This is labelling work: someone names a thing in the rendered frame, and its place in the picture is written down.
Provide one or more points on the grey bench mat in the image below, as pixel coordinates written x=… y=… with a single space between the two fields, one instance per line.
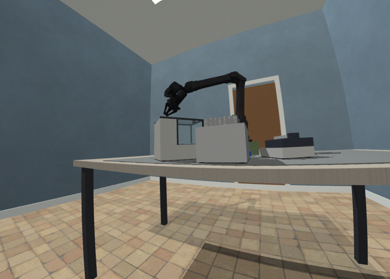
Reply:
x=340 y=157

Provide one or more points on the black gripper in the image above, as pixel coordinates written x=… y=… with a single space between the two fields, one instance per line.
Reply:
x=172 y=106

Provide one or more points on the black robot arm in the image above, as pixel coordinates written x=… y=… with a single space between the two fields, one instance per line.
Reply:
x=233 y=77

